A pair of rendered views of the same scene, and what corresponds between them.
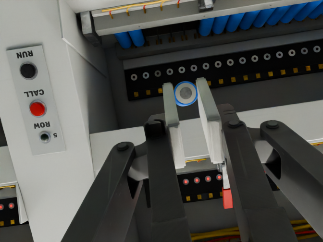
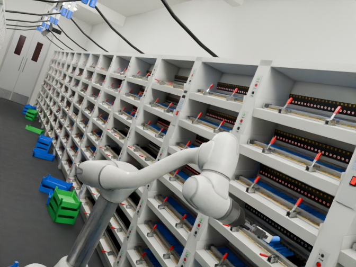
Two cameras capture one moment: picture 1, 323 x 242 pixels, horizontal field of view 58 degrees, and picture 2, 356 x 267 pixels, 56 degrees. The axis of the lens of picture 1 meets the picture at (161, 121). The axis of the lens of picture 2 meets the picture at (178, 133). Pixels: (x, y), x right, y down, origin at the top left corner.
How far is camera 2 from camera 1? 1.22 m
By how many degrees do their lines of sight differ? 64
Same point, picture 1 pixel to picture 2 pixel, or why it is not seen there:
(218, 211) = not seen: hidden behind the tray
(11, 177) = (341, 252)
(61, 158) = (322, 246)
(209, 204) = not seen: hidden behind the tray
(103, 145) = (312, 241)
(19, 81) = not seen: outside the picture
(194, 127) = (290, 228)
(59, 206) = (333, 233)
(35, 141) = (325, 256)
